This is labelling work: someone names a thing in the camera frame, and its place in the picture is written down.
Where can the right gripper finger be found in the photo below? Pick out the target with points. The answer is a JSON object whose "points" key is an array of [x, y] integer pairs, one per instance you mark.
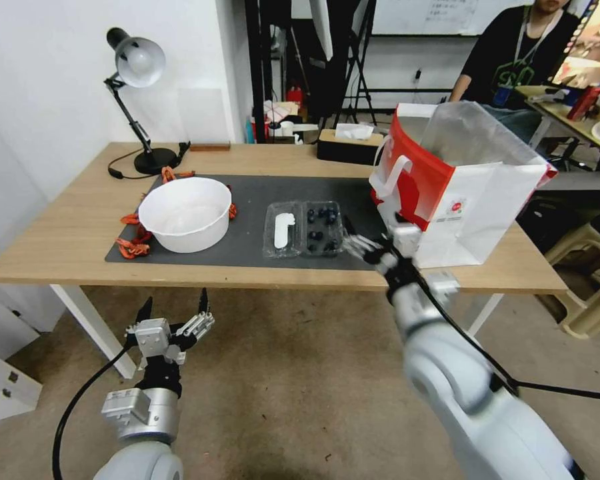
{"points": [[360, 245], [399, 219]]}

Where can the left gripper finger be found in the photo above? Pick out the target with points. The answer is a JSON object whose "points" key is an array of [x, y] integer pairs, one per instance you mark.
{"points": [[200, 325], [142, 312]]}

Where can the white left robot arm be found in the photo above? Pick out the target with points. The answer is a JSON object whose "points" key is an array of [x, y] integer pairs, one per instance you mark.
{"points": [[145, 460]]}

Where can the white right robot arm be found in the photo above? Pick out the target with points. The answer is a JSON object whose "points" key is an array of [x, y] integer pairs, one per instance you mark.
{"points": [[480, 425]]}

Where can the clear plastic takeout container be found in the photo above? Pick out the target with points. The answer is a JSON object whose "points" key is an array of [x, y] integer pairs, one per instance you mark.
{"points": [[300, 210]]}

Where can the red white takeout bag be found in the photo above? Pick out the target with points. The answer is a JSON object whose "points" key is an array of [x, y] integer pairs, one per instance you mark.
{"points": [[480, 210]]}

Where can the dark blueberries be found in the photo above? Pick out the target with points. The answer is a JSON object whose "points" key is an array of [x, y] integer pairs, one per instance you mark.
{"points": [[316, 235]]}

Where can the white flat plastic utensil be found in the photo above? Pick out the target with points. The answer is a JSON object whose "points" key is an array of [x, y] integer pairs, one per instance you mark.
{"points": [[281, 232]]}

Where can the dark grey desk mat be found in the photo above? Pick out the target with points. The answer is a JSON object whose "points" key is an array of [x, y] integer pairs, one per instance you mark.
{"points": [[250, 250]]}

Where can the black wood tissue box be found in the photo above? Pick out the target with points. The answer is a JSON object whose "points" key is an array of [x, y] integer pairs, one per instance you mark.
{"points": [[340, 150]]}

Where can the wooden table white legs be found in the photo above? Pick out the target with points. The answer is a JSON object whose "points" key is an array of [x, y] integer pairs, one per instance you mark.
{"points": [[80, 225]]}

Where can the white plastic bowl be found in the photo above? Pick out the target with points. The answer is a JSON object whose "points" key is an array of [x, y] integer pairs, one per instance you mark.
{"points": [[185, 200]]}

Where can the black tripod stand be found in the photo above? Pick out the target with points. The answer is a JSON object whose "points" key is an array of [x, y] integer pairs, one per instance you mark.
{"points": [[357, 65]]}

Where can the white drawer cabinet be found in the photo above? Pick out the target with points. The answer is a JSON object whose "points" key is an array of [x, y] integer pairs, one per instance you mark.
{"points": [[0, 385]]}

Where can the small brown wooden block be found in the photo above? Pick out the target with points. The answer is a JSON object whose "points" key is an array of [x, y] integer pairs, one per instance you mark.
{"points": [[210, 146]]}

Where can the beige plastic stool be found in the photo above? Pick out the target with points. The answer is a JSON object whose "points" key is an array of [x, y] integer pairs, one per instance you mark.
{"points": [[590, 300]]}

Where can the wooden side table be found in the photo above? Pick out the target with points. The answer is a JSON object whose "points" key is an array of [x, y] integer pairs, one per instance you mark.
{"points": [[565, 117]]}

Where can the person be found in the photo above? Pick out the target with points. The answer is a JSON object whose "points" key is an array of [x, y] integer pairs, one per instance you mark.
{"points": [[510, 50]]}

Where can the whiteboard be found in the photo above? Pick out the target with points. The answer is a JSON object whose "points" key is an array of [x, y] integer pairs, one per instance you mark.
{"points": [[420, 17]]}

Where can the red can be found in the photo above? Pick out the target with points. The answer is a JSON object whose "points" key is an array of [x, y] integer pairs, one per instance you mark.
{"points": [[582, 102]]}

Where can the computer monitor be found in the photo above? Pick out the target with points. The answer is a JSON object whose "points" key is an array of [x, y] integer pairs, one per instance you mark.
{"points": [[587, 55]]}

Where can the black desk lamp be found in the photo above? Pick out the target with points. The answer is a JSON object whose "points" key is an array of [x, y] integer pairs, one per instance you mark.
{"points": [[140, 60]]}

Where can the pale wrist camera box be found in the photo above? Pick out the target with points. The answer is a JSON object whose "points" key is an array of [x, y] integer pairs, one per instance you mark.
{"points": [[152, 337], [406, 242]]}

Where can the black metal shelf frame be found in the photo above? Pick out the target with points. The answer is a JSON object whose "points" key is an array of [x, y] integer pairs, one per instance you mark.
{"points": [[255, 60]]}

